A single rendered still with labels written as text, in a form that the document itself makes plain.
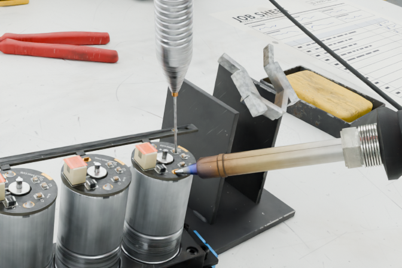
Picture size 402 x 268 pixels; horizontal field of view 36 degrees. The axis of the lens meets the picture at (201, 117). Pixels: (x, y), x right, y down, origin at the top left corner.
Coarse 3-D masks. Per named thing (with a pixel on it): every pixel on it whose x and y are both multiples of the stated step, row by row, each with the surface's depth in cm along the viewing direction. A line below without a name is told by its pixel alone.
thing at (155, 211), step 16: (160, 160) 23; (144, 176) 22; (192, 176) 23; (144, 192) 23; (160, 192) 23; (176, 192) 23; (128, 208) 24; (144, 208) 23; (160, 208) 23; (176, 208) 23; (128, 224) 24; (144, 224) 23; (160, 224) 23; (176, 224) 24; (128, 240) 24; (144, 240) 24; (160, 240) 24; (176, 240) 24; (128, 256) 24; (144, 256) 24; (160, 256) 24
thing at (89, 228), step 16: (96, 176) 21; (64, 192) 21; (128, 192) 22; (64, 208) 22; (80, 208) 21; (96, 208) 21; (112, 208) 21; (64, 224) 22; (80, 224) 21; (96, 224) 21; (112, 224) 22; (64, 240) 22; (80, 240) 22; (96, 240) 22; (112, 240) 22; (64, 256) 22; (80, 256) 22; (96, 256) 22; (112, 256) 23
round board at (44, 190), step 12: (12, 168) 21; (24, 168) 21; (12, 180) 21; (24, 180) 21; (36, 180) 21; (48, 180) 21; (36, 192) 20; (48, 192) 20; (0, 204) 19; (12, 204) 19; (36, 204) 20; (48, 204) 20
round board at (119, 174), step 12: (84, 156) 22; (96, 156) 23; (108, 156) 23; (108, 168) 22; (120, 168) 22; (96, 180) 21; (108, 180) 21; (120, 180) 22; (84, 192) 21; (96, 192) 21; (108, 192) 21; (120, 192) 21
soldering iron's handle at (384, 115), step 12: (384, 108) 20; (384, 120) 20; (396, 120) 20; (384, 132) 19; (396, 132) 19; (384, 144) 19; (396, 144) 19; (384, 156) 20; (396, 156) 19; (384, 168) 20; (396, 168) 20
